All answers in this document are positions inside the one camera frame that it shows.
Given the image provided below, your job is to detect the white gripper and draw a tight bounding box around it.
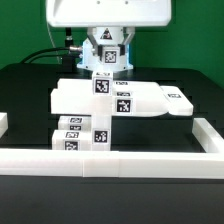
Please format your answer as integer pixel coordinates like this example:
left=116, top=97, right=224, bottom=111
left=46, top=0, right=171, bottom=56

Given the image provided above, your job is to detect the white marker cube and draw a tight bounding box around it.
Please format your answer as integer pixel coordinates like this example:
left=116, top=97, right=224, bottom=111
left=102, top=47, right=119, bottom=64
left=92, top=71, right=113, bottom=96

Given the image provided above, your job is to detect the white chair back frame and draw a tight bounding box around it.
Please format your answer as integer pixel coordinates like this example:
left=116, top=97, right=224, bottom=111
left=51, top=79, right=193, bottom=117

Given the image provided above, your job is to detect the white chair seat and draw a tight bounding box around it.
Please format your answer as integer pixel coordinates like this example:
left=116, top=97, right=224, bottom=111
left=91, top=115, right=112, bottom=151

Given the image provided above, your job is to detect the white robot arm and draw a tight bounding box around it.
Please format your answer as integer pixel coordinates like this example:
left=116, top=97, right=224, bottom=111
left=46, top=0, right=171, bottom=72

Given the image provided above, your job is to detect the white block at left edge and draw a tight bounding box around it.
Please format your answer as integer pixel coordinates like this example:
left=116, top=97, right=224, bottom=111
left=0, top=112, right=8, bottom=135

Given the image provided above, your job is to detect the black cable bundle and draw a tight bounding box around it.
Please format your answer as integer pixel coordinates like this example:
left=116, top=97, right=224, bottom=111
left=20, top=28, right=84, bottom=64

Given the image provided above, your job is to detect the thin white cable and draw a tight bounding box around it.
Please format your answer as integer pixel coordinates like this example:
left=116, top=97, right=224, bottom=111
left=46, top=26, right=63, bottom=64

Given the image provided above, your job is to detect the white U-shaped fence frame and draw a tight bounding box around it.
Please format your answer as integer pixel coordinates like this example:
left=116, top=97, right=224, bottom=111
left=0, top=118, right=224, bottom=179

